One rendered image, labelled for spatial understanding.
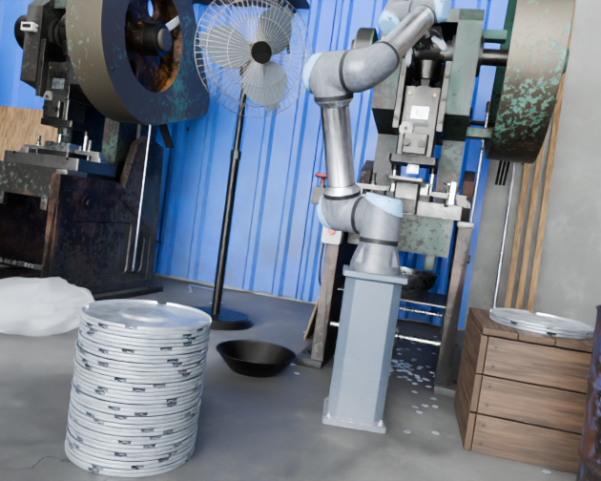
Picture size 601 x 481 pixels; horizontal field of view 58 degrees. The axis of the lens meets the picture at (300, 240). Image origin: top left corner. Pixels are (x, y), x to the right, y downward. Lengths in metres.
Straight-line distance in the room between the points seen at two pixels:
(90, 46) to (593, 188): 2.80
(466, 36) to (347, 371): 1.40
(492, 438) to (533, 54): 1.24
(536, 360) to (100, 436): 1.11
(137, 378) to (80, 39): 1.76
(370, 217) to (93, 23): 1.53
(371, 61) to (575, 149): 2.27
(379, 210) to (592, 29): 2.46
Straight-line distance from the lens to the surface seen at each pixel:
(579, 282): 3.62
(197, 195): 3.87
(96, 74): 2.64
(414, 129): 2.34
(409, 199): 2.21
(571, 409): 1.69
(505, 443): 1.69
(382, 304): 1.59
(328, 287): 2.14
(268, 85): 2.72
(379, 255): 1.59
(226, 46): 2.67
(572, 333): 1.72
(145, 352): 1.19
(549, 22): 2.11
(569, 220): 3.60
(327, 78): 1.58
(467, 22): 2.39
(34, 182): 2.88
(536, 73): 2.09
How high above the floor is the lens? 0.60
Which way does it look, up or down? 3 degrees down
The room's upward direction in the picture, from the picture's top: 8 degrees clockwise
